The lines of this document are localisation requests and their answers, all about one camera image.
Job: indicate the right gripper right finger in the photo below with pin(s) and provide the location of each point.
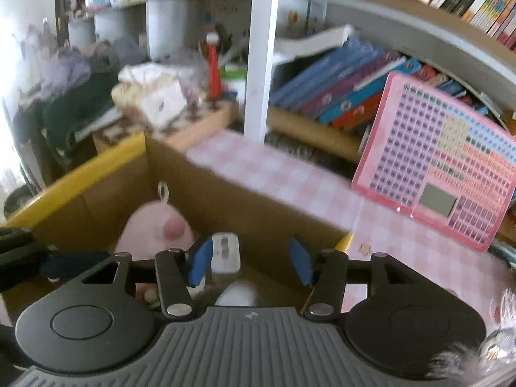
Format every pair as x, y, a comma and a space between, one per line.
325, 274

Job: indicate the yellow cardboard box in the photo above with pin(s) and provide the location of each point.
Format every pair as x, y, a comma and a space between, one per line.
220, 185

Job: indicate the row of blue books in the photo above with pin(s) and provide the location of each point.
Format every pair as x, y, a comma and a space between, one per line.
340, 80

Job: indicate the white bookshelf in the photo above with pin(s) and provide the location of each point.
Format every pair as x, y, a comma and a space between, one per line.
481, 63

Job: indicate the pile of clothes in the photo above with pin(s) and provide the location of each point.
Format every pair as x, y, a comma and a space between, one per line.
76, 91

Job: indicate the tissue pack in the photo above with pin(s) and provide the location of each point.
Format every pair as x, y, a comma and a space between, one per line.
152, 94

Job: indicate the white spray bottle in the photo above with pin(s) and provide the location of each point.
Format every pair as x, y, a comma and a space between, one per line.
239, 294

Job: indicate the white power adapter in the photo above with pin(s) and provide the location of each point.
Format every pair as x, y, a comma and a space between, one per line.
226, 258

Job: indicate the pink printed table mat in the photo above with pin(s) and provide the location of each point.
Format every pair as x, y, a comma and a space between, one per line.
478, 279

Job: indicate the pink learning keyboard tablet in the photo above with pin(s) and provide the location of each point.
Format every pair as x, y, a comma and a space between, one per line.
432, 158

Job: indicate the pink plush pig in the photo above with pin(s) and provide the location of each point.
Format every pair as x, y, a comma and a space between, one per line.
154, 227

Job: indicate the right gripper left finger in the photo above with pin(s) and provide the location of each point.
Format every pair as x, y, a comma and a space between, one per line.
176, 270

